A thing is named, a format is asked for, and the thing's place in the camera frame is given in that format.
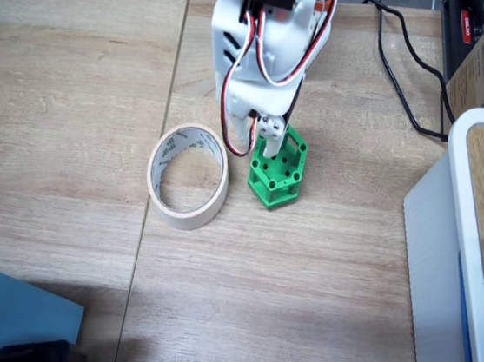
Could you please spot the green hexagonal printed component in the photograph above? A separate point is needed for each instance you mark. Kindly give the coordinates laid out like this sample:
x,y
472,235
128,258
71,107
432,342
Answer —
x,y
273,193

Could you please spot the white ribbed plastic bin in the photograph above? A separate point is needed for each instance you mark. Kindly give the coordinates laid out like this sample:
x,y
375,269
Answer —
x,y
439,256

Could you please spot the beige masking tape roll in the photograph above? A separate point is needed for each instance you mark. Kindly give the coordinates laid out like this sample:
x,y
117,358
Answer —
x,y
189,221

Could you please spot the black power supply box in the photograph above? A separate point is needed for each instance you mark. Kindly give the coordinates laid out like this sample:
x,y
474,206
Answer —
x,y
455,39

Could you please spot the blue flat box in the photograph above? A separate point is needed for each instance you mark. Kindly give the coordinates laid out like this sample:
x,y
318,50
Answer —
x,y
4,311

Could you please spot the black fabric object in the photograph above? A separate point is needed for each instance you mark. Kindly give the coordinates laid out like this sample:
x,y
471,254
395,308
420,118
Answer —
x,y
39,352

